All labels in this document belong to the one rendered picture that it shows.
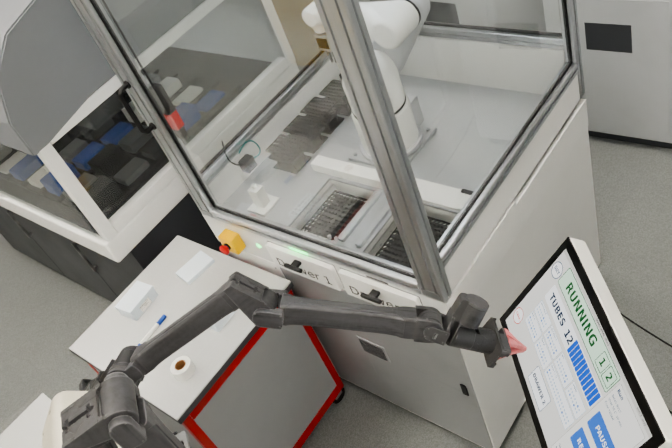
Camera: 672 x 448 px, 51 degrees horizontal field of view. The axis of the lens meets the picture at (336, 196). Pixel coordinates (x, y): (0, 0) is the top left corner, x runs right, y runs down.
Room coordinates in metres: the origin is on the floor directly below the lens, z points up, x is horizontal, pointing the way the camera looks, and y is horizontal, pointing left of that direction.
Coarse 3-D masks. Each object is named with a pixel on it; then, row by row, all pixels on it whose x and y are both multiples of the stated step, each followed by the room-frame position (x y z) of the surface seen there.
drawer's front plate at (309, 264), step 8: (272, 248) 1.73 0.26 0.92; (280, 248) 1.71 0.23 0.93; (272, 256) 1.75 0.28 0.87; (280, 256) 1.71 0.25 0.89; (288, 256) 1.68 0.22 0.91; (296, 256) 1.64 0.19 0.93; (304, 256) 1.63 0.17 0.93; (304, 264) 1.62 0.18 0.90; (312, 264) 1.59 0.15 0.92; (320, 264) 1.57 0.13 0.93; (328, 264) 1.55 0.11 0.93; (296, 272) 1.68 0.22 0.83; (312, 272) 1.61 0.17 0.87; (320, 272) 1.57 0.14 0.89; (328, 272) 1.54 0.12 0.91; (336, 272) 1.54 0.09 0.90; (320, 280) 1.59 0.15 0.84; (328, 280) 1.56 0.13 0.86; (336, 280) 1.53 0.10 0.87; (336, 288) 1.54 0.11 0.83
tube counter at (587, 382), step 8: (568, 328) 0.88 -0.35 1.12; (560, 336) 0.89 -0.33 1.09; (568, 336) 0.87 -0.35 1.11; (576, 336) 0.85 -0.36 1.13; (568, 344) 0.86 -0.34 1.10; (576, 344) 0.84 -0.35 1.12; (568, 352) 0.84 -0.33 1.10; (576, 352) 0.82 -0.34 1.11; (576, 360) 0.81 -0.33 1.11; (584, 360) 0.79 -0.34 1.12; (576, 368) 0.80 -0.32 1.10; (584, 368) 0.78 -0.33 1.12; (576, 376) 0.79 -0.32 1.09; (584, 376) 0.77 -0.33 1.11; (592, 376) 0.75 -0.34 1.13; (584, 384) 0.76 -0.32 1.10; (592, 384) 0.74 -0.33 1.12; (584, 392) 0.74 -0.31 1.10; (592, 392) 0.73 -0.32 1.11; (592, 400) 0.72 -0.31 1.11
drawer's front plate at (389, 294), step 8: (344, 272) 1.49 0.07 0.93; (344, 280) 1.49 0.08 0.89; (352, 280) 1.46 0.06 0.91; (360, 280) 1.44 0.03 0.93; (368, 280) 1.42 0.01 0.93; (352, 288) 1.48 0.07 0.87; (360, 288) 1.45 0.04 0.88; (368, 288) 1.42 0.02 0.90; (376, 288) 1.39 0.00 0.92; (384, 288) 1.37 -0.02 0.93; (392, 288) 1.36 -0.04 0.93; (360, 296) 1.46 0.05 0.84; (384, 296) 1.38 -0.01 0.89; (392, 296) 1.35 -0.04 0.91; (400, 296) 1.32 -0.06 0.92; (408, 296) 1.31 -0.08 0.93; (416, 296) 1.30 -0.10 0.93; (376, 304) 1.42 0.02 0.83; (384, 304) 1.39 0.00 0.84; (392, 304) 1.36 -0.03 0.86; (400, 304) 1.33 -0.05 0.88; (408, 304) 1.31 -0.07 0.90; (416, 304) 1.28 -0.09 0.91
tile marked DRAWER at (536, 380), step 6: (534, 372) 0.89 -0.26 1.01; (540, 372) 0.87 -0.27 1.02; (528, 378) 0.89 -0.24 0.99; (534, 378) 0.88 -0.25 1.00; (540, 378) 0.86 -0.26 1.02; (534, 384) 0.86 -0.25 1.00; (540, 384) 0.85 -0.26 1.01; (534, 390) 0.85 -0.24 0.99; (540, 390) 0.84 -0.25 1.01; (546, 390) 0.83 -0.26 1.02; (534, 396) 0.84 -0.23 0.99; (540, 396) 0.83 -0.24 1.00; (546, 396) 0.82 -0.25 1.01; (540, 402) 0.82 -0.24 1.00; (546, 402) 0.80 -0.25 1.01; (540, 408) 0.81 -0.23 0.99
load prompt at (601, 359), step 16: (560, 288) 0.98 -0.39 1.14; (576, 288) 0.94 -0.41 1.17; (576, 304) 0.91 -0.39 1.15; (576, 320) 0.88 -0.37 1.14; (592, 320) 0.84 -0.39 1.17; (592, 336) 0.82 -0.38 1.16; (592, 352) 0.79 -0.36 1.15; (608, 352) 0.76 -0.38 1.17; (608, 368) 0.74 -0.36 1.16; (608, 384) 0.71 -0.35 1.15
